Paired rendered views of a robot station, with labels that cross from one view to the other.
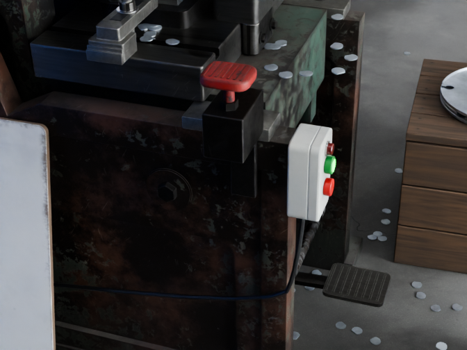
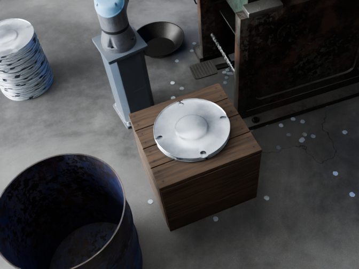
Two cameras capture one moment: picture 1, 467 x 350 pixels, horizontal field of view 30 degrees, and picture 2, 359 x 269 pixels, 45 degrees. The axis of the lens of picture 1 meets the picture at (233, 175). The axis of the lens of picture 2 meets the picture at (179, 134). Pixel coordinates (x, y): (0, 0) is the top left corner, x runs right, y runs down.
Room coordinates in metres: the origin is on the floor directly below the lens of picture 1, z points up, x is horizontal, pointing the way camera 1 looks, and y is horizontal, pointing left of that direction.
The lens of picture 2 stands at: (2.56, -1.19, 1.64)
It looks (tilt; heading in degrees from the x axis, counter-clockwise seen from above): 52 degrees down; 148
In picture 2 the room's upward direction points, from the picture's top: 8 degrees counter-clockwise
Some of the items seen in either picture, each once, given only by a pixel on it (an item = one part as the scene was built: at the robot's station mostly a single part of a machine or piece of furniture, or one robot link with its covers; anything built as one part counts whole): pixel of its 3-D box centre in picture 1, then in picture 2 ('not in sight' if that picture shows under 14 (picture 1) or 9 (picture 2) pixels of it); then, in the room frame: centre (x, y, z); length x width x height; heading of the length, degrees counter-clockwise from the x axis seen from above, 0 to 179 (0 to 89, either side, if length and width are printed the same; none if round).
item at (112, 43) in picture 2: not in sight; (117, 32); (1.19, -0.58, 0.50); 0.15 x 0.15 x 0.10
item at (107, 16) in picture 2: not in sight; (111, 8); (1.19, -0.58, 0.62); 0.13 x 0.12 x 0.14; 138
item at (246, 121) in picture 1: (234, 153); not in sight; (1.08, 0.00, 0.62); 0.10 x 0.06 x 0.20; 160
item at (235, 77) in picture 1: (228, 95); not in sight; (1.07, 0.00, 0.72); 0.07 x 0.06 x 0.08; 70
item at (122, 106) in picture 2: not in sight; (128, 79); (1.19, -0.58, 0.23); 0.19 x 0.19 x 0.45; 81
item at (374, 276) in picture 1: (244, 269); (247, 59); (1.41, -0.02, 0.14); 0.59 x 0.10 x 0.05; 70
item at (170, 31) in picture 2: not in sight; (158, 42); (0.89, -0.21, 0.04); 0.30 x 0.30 x 0.07
